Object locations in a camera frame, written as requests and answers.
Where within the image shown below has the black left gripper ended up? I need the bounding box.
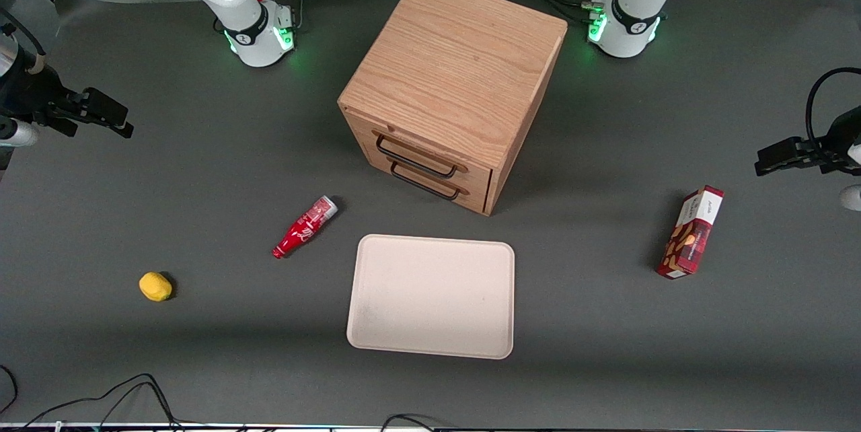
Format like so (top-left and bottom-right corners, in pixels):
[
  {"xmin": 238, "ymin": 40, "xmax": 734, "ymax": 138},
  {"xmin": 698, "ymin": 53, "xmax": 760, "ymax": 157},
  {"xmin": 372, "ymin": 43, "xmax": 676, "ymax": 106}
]
[{"xmin": 754, "ymin": 106, "xmax": 861, "ymax": 178}]

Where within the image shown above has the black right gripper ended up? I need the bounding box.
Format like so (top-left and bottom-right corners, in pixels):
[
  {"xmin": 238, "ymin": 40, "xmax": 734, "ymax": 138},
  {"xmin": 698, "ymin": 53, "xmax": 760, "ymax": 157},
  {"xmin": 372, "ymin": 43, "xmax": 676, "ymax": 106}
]
[{"xmin": 12, "ymin": 71, "xmax": 135, "ymax": 139}]

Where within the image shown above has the beige rectangular tray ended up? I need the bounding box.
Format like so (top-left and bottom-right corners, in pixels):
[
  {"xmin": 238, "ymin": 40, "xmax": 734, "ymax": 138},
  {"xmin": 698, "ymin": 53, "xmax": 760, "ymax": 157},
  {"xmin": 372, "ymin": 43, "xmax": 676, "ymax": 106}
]
[{"xmin": 346, "ymin": 234, "xmax": 516, "ymax": 360}]

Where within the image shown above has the red cookie box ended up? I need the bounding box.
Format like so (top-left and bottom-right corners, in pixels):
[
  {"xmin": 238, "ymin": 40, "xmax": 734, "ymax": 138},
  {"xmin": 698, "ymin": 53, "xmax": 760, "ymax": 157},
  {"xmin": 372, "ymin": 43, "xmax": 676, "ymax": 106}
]
[{"xmin": 657, "ymin": 185, "xmax": 725, "ymax": 280}]

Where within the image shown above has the yellow lemon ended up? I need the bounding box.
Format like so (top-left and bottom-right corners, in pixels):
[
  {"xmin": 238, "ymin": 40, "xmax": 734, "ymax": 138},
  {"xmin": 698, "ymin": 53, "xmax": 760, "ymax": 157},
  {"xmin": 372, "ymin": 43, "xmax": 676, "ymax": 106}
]
[{"xmin": 139, "ymin": 272, "xmax": 173, "ymax": 302}]

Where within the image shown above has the wooden drawer cabinet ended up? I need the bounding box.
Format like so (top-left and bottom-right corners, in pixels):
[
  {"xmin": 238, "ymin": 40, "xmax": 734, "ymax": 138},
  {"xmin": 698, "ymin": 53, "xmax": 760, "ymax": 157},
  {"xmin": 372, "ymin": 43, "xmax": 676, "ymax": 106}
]
[{"xmin": 338, "ymin": 0, "xmax": 568, "ymax": 217}]

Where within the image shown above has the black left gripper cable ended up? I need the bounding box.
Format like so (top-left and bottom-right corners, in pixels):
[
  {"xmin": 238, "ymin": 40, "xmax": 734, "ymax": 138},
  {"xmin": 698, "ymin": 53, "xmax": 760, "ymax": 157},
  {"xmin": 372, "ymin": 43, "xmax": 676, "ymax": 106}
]
[{"xmin": 805, "ymin": 67, "xmax": 861, "ymax": 150}]

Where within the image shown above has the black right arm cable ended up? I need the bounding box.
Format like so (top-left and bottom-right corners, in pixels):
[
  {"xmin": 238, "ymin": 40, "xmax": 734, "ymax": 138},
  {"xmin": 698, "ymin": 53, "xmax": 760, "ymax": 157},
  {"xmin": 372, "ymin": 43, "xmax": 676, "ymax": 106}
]
[{"xmin": 0, "ymin": 8, "xmax": 48, "ymax": 76}]

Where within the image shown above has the black table edge cable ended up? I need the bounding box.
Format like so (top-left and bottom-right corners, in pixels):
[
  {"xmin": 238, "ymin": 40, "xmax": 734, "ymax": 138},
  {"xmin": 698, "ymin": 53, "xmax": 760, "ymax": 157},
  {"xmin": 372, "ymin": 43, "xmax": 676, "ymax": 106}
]
[
  {"xmin": 0, "ymin": 365, "xmax": 18, "ymax": 416},
  {"xmin": 24, "ymin": 373, "xmax": 179, "ymax": 430},
  {"xmin": 380, "ymin": 413, "xmax": 438, "ymax": 432}
]

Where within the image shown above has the black metal drawer handle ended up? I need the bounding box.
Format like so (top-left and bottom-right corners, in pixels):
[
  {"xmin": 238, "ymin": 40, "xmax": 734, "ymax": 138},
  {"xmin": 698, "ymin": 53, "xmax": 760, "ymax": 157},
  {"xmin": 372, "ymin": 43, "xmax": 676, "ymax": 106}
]
[
  {"xmin": 375, "ymin": 134, "xmax": 459, "ymax": 180},
  {"xmin": 390, "ymin": 161, "xmax": 465, "ymax": 202}
]

